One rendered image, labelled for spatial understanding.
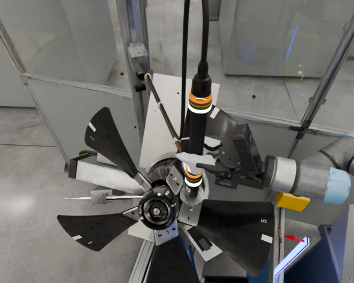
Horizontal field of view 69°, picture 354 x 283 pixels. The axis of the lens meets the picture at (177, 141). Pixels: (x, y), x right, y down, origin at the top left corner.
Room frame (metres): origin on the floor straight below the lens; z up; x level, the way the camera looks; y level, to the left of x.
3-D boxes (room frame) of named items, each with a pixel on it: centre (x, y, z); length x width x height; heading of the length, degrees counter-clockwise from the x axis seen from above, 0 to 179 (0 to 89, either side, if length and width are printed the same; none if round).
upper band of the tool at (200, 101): (0.38, -0.04, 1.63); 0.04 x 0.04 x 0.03
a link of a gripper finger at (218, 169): (0.34, -0.09, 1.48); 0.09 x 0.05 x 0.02; 84
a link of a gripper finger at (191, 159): (0.35, -0.04, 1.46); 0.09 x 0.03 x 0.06; 84
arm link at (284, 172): (0.33, -0.23, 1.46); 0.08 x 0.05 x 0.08; 164
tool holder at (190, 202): (0.39, -0.04, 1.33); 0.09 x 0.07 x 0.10; 19
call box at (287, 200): (0.56, -0.47, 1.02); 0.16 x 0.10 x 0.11; 164
